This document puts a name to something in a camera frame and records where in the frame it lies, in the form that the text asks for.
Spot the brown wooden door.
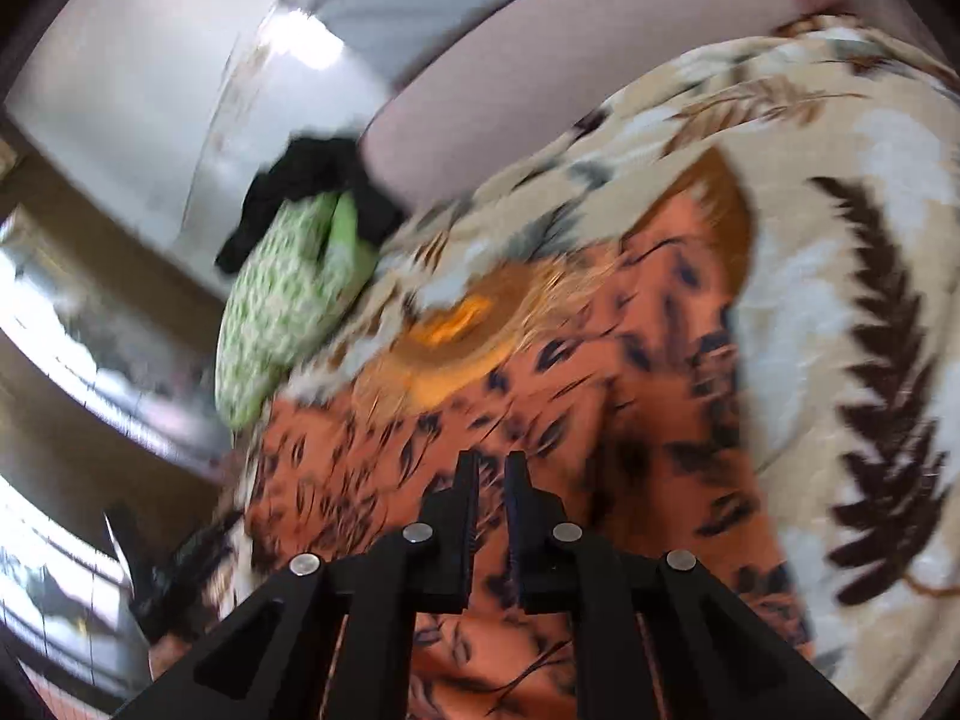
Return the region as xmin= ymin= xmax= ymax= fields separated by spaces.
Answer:
xmin=2 ymin=128 xmax=228 ymax=709

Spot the pink bolster cushion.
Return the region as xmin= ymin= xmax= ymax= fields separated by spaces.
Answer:
xmin=359 ymin=0 xmax=842 ymax=226

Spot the beige leaf pattern blanket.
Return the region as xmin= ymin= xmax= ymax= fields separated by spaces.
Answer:
xmin=206 ymin=16 xmax=958 ymax=718

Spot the orange floral blouse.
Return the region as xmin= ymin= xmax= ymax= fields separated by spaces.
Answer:
xmin=231 ymin=185 xmax=811 ymax=718

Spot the green white patterned pillow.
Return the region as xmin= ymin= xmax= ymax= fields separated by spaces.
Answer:
xmin=215 ymin=192 xmax=379 ymax=433

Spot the black garment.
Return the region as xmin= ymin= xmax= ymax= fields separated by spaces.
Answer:
xmin=215 ymin=135 xmax=409 ymax=277

